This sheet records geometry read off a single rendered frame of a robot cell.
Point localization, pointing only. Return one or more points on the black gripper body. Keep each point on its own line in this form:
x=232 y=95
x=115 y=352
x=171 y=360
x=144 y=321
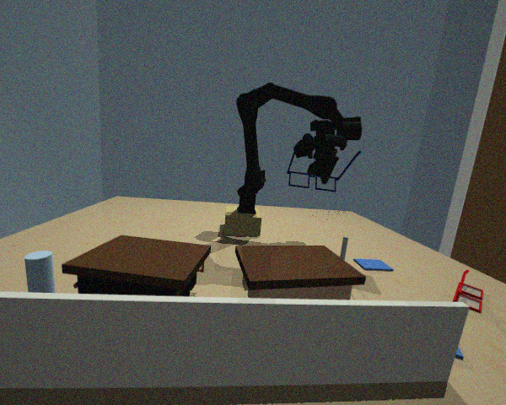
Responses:
x=328 y=141

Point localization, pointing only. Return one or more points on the blue-grey cylinder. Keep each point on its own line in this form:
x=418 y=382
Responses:
x=40 y=272

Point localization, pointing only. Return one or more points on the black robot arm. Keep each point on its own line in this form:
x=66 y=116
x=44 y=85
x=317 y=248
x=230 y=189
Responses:
x=322 y=106

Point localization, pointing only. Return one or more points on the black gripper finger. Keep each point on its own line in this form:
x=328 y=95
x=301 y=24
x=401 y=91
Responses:
x=327 y=164
x=317 y=167

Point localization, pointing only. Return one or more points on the navy glasses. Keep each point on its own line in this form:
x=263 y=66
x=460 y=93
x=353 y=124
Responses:
x=303 y=179

